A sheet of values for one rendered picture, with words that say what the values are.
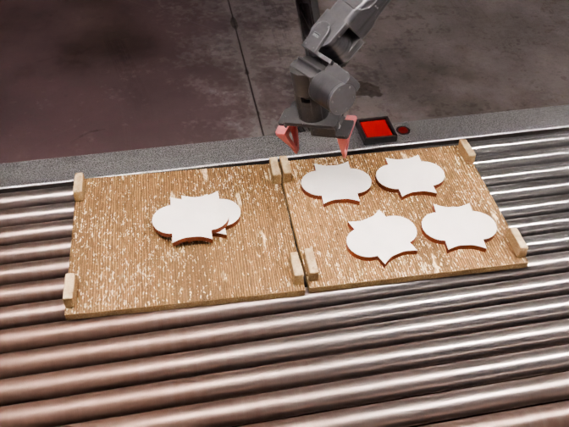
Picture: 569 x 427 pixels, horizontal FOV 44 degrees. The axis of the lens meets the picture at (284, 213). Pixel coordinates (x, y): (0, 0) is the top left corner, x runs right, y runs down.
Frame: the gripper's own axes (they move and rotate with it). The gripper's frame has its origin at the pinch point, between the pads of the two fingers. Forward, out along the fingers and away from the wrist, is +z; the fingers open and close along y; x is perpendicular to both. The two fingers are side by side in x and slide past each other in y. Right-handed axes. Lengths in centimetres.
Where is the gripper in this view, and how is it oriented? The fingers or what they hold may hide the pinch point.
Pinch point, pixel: (320, 150)
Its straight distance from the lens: 135.9
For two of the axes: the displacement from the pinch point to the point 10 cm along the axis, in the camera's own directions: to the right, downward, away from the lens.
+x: 3.1, -7.2, 6.2
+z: 1.7, 6.9, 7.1
